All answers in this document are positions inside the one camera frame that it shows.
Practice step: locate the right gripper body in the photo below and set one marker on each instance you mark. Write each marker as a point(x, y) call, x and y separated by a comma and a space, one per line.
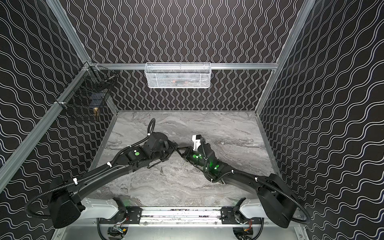
point(188, 153)

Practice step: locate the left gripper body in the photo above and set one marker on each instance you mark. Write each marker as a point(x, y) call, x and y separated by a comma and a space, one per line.
point(170, 146)

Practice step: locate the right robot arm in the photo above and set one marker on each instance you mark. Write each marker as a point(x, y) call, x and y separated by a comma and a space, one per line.
point(275, 196)

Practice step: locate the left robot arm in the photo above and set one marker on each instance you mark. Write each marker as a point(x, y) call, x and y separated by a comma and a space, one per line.
point(65, 205)

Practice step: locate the brass object in basket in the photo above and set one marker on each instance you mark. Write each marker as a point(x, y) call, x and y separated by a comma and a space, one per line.
point(96, 112)

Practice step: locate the white mesh basket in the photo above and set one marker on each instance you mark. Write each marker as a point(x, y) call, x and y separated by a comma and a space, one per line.
point(178, 75)

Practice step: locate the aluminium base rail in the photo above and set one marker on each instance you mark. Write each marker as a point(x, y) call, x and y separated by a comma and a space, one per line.
point(182, 216)

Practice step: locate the black wire basket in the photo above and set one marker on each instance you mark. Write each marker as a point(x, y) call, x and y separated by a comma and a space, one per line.
point(92, 91)

